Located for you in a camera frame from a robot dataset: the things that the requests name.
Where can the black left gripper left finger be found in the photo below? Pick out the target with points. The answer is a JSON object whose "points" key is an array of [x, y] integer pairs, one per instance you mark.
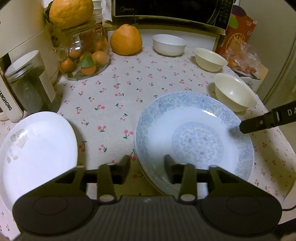
{"points": [[108, 175]]}

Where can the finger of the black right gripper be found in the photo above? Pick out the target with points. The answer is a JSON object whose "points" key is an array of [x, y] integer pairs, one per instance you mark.
{"points": [[258, 123]]}

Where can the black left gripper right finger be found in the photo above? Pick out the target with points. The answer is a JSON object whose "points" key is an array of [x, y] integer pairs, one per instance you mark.
{"points": [[185, 175]]}

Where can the cream bowl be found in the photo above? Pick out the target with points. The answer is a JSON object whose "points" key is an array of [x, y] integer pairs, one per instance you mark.
{"points": [[234, 93], [209, 60]]}

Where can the large blue patterned plate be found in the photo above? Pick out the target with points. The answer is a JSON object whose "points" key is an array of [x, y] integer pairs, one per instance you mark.
{"points": [[191, 128]]}

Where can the white plate with grey flowers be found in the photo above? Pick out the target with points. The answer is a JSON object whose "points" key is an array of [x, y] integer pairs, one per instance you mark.
{"points": [[39, 148]]}

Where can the white bowl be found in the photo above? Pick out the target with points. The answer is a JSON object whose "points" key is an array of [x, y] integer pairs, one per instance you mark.
{"points": [[168, 45]]}

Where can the cherry print tablecloth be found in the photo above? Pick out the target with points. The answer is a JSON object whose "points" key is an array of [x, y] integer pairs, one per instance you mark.
{"points": [[104, 111]]}

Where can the clear plastic snack bag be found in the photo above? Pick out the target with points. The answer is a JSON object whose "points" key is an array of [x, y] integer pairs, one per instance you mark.
{"points": [[242, 57]]}

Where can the glass jar with metal lid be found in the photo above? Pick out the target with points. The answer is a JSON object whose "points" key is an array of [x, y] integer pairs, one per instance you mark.
{"points": [[30, 83]]}

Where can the black Midea microwave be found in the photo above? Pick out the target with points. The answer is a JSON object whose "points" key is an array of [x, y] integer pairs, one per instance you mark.
{"points": [[215, 13]]}

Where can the glass jar of tangerines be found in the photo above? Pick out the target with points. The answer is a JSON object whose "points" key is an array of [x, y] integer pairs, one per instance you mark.
{"points": [[83, 51]]}

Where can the orange citrus on table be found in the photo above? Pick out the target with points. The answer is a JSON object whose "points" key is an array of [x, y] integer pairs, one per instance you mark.
{"points": [[126, 40]]}

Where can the large orange citrus on jar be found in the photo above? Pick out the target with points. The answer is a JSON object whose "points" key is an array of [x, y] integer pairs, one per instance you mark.
{"points": [[67, 14]]}

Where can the white Changhong air fryer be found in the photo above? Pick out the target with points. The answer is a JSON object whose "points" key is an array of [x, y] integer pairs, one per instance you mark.
{"points": [[23, 29]]}

